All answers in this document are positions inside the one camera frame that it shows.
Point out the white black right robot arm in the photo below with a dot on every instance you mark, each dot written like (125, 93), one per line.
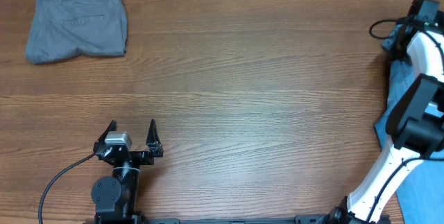
(414, 126)

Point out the folded grey shorts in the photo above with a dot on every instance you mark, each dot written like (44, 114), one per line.
(63, 29)

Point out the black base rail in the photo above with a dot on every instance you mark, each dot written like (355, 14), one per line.
(299, 219)

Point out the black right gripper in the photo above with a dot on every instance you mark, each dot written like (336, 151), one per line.
(391, 44)

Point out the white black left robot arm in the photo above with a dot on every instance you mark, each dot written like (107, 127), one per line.
(115, 196)

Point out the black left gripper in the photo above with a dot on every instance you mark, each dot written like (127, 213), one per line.
(155, 150)

